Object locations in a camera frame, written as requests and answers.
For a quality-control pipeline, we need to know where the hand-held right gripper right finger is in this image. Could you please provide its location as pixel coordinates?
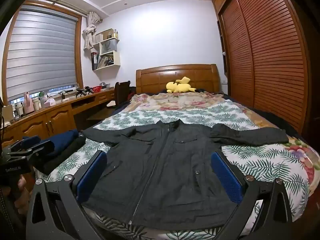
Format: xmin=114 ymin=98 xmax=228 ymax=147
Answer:
xmin=211 ymin=151 xmax=293 ymax=240

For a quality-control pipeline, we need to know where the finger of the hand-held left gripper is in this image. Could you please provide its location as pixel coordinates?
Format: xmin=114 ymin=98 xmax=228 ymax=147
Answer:
xmin=5 ymin=135 xmax=42 ymax=155
xmin=6 ymin=140 xmax=55 ymax=164

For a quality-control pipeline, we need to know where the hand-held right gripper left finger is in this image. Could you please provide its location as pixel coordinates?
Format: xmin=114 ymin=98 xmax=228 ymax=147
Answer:
xmin=26 ymin=150 xmax=108 ymax=240

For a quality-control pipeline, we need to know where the black jacket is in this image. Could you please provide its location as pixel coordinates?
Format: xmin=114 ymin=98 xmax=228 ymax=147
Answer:
xmin=84 ymin=119 xmax=289 ymax=230

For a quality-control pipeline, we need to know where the person's left hand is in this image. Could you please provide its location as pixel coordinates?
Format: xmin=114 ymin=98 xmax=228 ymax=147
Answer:
xmin=14 ymin=174 xmax=32 ymax=214

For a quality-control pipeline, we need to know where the black folded garment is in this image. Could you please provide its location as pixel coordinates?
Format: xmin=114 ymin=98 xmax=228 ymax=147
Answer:
xmin=34 ymin=136 xmax=87 ymax=175

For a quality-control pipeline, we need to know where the pink bottle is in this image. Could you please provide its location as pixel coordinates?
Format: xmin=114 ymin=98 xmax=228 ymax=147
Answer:
xmin=23 ymin=92 xmax=34 ymax=114

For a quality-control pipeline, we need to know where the wooden desk cabinet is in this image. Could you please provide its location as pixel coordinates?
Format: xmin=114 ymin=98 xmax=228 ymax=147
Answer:
xmin=0 ymin=89 xmax=117 ymax=150

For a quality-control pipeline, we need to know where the bed with leaf-print cover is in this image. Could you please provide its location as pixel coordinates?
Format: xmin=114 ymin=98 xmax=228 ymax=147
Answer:
xmin=35 ymin=99 xmax=314 ymax=240

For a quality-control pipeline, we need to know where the black tripod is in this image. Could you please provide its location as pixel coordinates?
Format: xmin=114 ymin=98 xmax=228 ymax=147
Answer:
xmin=76 ymin=86 xmax=94 ymax=98

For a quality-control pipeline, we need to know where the grey window blind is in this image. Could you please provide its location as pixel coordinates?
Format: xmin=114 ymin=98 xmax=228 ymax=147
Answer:
xmin=5 ymin=5 xmax=78 ymax=100

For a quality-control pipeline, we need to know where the dark wooden chair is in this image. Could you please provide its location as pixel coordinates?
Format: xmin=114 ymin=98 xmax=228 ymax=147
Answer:
xmin=114 ymin=80 xmax=132 ymax=105

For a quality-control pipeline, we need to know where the floral blanket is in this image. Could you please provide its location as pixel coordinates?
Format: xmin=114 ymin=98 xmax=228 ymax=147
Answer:
xmin=129 ymin=91 xmax=320 ymax=205

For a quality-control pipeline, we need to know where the yellow plush toy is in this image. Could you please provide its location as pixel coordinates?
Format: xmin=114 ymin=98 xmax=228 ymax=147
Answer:
xmin=166 ymin=76 xmax=197 ymax=94

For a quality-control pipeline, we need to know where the stack of books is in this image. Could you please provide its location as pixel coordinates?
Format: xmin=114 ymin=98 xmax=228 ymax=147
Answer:
xmin=96 ymin=54 xmax=114 ymax=69

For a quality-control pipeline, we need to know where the wooden headboard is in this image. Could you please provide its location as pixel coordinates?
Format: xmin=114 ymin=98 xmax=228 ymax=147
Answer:
xmin=136 ymin=64 xmax=220 ymax=95

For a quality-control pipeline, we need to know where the tied beige curtain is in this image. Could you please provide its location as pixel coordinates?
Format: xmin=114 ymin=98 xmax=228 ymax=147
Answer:
xmin=82 ymin=11 xmax=103 ymax=50

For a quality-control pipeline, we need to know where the grey paper bag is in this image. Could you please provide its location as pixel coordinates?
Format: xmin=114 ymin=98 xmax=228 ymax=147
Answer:
xmin=100 ymin=38 xmax=118 ymax=55

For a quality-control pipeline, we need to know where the wooden louvered wardrobe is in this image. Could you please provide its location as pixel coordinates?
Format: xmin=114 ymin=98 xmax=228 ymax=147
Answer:
xmin=212 ymin=0 xmax=313 ymax=138

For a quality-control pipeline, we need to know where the wooden window frame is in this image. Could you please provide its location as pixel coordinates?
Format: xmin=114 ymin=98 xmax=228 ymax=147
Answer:
xmin=0 ymin=0 xmax=84 ymax=105

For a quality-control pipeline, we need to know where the white wall shelf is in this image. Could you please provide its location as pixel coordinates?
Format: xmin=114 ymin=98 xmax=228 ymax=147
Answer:
xmin=91 ymin=28 xmax=121 ymax=71

